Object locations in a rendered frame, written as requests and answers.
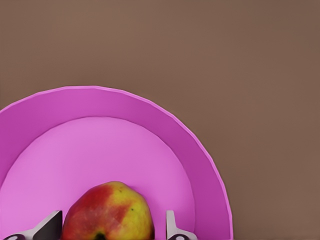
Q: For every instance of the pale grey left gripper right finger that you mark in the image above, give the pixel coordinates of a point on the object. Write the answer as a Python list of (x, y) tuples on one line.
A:
[(170, 222)]

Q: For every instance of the pink plate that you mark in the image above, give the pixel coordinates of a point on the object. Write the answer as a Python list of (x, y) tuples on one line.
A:
[(100, 150)]

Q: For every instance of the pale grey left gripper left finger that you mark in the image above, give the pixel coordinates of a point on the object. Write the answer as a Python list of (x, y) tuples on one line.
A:
[(47, 225)]

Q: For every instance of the red and yellow apple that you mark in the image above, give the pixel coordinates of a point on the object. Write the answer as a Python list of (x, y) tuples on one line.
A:
[(110, 212)]

